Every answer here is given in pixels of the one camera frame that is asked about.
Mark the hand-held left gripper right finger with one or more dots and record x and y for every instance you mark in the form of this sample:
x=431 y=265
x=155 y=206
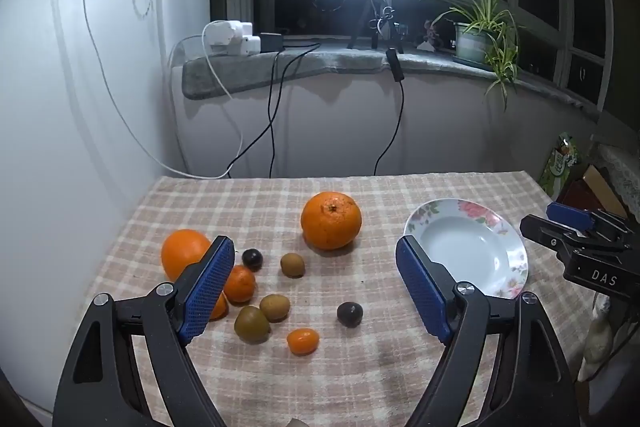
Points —
x=422 y=292

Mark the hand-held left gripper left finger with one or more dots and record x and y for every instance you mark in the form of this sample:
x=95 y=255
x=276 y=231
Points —
x=210 y=287

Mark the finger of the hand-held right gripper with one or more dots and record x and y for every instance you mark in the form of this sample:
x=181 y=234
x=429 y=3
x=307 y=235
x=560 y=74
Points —
x=550 y=238
x=570 y=214

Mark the large smooth orange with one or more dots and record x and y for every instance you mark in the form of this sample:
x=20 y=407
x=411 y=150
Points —
x=182 y=254

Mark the green-brown kiwi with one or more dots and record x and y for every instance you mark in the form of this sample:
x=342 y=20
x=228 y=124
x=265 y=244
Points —
x=251 y=324

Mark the white floral plate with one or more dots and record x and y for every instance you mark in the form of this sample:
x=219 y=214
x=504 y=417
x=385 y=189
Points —
x=465 y=252

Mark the tan kiwi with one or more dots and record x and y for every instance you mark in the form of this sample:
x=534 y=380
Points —
x=274 y=307

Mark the dark red box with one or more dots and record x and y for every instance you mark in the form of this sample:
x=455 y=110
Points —
x=580 y=197

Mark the small mandarin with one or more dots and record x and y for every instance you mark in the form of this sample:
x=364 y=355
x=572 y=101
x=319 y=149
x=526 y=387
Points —
x=241 y=284
x=220 y=309

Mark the green snack packet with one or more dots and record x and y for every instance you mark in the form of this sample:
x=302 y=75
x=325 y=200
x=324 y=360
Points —
x=559 y=167

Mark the dark plum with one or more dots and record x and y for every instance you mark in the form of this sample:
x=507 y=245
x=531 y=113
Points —
x=349 y=313
x=252 y=259

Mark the white cloth item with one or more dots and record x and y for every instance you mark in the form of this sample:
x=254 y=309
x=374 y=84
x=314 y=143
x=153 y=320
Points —
x=597 y=342

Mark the white lace cloth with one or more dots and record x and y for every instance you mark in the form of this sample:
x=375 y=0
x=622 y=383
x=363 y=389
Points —
x=620 y=167

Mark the small brown kiwi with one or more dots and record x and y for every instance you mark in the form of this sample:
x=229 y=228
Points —
x=292 y=265

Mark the beige checkered tablecloth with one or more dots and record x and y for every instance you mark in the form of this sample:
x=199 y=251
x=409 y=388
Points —
x=380 y=207

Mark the small oval kumquat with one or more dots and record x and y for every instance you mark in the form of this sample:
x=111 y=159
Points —
x=303 y=341

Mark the large dimpled orange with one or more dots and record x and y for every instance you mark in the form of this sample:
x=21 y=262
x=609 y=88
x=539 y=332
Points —
x=331 y=220

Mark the potted spider plant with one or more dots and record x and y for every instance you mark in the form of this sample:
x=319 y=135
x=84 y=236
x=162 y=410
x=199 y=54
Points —
x=472 y=42

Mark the white refrigerator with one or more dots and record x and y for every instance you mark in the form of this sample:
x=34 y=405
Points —
x=75 y=132

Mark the small flower ornament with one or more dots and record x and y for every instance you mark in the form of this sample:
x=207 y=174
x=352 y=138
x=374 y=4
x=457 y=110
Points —
x=431 y=34

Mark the grey sill mat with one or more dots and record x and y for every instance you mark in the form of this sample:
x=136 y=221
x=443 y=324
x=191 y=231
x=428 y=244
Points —
x=300 y=63

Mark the white power strip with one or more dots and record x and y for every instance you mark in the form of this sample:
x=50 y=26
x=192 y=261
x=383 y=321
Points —
x=225 y=38

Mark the black power adapter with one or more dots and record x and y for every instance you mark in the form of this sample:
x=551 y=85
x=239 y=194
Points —
x=271 y=42

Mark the black tripod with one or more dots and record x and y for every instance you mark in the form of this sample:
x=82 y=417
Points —
x=374 y=24

